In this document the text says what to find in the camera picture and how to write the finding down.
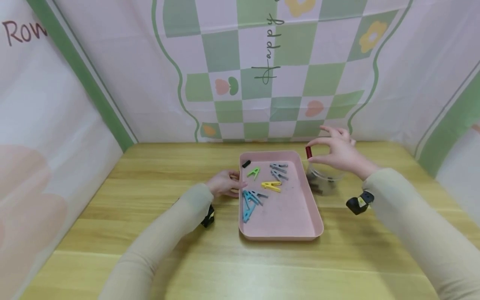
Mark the person's left hand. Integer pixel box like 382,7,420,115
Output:
205,170,248,198

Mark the person's right hand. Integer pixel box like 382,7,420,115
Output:
307,126,380,181

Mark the person's right forearm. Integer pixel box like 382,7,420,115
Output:
362,168,480,300

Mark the person's left forearm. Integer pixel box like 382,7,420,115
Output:
98,183,214,300

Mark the blue clothes peg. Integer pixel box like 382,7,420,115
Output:
242,190,263,207
242,201,258,223

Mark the clear plastic cup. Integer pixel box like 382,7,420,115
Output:
305,160,348,196

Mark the black wrist band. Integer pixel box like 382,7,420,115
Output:
345,190,375,215
200,204,215,228

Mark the pink plastic tray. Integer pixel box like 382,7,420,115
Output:
238,150,325,241

